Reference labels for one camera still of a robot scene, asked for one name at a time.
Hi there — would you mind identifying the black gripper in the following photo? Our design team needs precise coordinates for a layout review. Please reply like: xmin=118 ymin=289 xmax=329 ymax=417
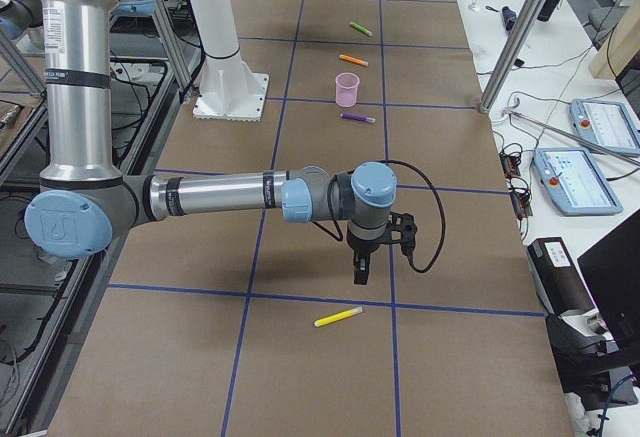
xmin=347 ymin=212 xmax=417 ymax=285

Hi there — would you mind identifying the yellow highlighter pen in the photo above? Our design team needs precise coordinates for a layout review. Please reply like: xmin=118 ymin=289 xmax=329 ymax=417
xmin=313 ymin=306 xmax=364 ymax=328

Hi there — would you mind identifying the purple highlighter pen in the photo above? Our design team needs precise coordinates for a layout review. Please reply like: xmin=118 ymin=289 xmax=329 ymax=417
xmin=340 ymin=112 xmax=376 ymax=124

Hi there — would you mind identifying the orange highlighter pen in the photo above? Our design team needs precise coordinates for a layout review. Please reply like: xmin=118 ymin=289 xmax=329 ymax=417
xmin=339 ymin=54 xmax=369 ymax=67

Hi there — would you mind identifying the green highlighter pen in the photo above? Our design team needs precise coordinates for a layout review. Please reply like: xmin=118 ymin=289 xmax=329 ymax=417
xmin=349 ymin=21 xmax=373 ymax=37

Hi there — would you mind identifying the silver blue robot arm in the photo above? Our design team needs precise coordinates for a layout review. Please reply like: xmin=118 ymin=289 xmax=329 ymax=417
xmin=24 ymin=0 xmax=417 ymax=285

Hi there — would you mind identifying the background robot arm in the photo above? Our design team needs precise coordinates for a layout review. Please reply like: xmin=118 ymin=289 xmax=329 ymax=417
xmin=1 ymin=0 xmax=43 ymax=40

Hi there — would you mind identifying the pink mesh pen holder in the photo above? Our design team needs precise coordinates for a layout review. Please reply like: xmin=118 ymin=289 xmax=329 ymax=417
xmin=335 ymin=72 xmax=360 ymax=108

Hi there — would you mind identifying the small circuit board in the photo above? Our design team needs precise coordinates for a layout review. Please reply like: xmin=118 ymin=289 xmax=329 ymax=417
xmin=500 ymin=153 xmax=521 ymax=179

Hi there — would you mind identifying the black brown box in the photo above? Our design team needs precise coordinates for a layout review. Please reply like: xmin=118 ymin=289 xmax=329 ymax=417
xmin=527 ymin=237 xmax=595 ymax=316

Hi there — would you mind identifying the near teach pendant tablet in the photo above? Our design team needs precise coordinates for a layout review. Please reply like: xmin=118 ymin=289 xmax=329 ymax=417
xmin=533 ymin=147 xmax=623 ymax=216

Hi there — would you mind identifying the teach pendant tablet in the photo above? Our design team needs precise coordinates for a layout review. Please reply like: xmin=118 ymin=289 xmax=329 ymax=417
xmin=570 ymin=99 xmax=639 ymax=157
xmin=533 ymin=147 xmax=623 ymax=216

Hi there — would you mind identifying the black monitor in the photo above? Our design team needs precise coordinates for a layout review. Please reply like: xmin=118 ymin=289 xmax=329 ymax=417
xmin=578 ymin=211 xmax=639 ymax=346

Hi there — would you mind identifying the far teach pendant tablet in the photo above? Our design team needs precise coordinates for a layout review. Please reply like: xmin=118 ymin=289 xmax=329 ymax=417
xmin=570 ymin=99 xmax=639 ymax=157

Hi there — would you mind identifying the dark blue small object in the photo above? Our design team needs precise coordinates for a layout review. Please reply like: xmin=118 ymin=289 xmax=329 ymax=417
xmin=501 ymin=6 xmax=517 ymax=34

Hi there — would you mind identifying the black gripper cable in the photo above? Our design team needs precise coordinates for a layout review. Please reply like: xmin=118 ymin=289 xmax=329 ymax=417
xmin=310 ymin=158 xmax=447 ymax=274

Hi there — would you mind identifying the white pedestal column base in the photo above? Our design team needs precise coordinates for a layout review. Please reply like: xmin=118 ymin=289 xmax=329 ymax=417
xmin=190 ymin=0 xmax=269 ymax=122

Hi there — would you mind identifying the aluminium frame post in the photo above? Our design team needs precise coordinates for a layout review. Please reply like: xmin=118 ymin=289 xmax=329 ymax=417
xmin=478 ymin=0 xmax=545 ymax=114

